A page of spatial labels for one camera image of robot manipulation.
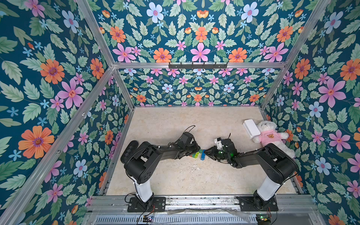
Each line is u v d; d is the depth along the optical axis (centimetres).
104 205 75
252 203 70
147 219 72
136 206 72
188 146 79
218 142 88
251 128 100
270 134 93
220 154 81
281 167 49
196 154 89
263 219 71
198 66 94
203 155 90
